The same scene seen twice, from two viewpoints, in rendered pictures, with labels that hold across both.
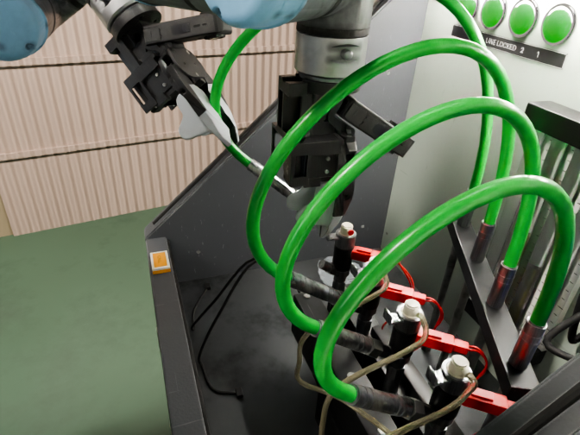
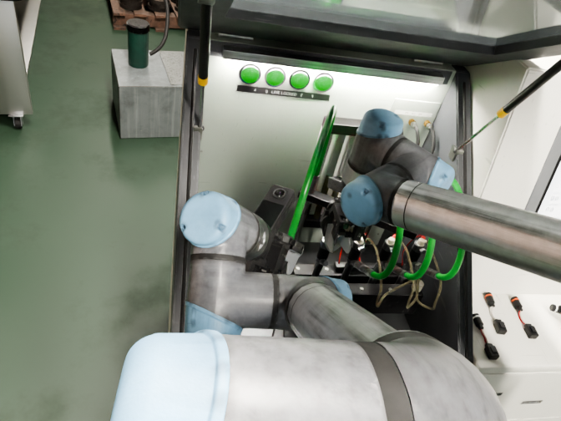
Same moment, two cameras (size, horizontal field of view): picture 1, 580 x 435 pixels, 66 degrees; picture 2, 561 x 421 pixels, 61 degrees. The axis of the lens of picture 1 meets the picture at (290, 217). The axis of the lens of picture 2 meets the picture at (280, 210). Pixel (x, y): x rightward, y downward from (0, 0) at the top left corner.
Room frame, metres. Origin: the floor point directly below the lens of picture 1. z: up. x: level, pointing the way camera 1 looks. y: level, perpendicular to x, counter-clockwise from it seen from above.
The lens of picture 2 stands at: (0.57, 0.76, 1.88)
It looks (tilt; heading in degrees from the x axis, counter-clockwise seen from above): 40 degrees down; 274
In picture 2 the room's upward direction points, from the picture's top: 14 degrees clockwise
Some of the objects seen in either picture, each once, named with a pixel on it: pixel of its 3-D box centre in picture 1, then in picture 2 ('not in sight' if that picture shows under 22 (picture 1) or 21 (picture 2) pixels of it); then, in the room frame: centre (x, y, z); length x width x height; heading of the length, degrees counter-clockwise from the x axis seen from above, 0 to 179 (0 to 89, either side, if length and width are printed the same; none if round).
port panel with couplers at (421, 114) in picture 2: not in sight; (399, 153); (0.38, -0.41, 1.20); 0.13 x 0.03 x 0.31; 21
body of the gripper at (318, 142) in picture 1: (317, 129); (351, 207); (0.49, -0.02, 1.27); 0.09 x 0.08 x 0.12; 111
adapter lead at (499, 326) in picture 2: not in sight; (494, 312); (0.04, -0.14, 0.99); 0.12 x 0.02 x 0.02; 102
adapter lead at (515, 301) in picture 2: not in sight; (523, 317); (-0.04, -0.16, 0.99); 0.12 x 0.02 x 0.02; 106
